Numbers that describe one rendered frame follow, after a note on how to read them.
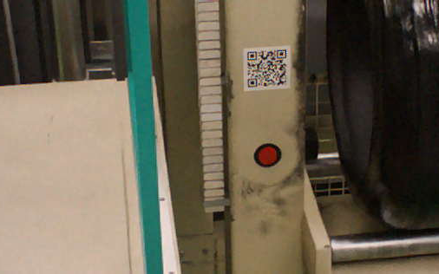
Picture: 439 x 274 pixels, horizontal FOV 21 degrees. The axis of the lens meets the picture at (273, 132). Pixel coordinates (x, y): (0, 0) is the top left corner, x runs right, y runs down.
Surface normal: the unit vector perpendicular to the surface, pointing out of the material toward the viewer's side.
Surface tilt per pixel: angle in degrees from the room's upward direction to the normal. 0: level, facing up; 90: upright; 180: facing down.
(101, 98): 0
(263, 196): 90
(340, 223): 0
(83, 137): 0
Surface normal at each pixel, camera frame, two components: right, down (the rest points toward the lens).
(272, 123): 0.15, 0.48
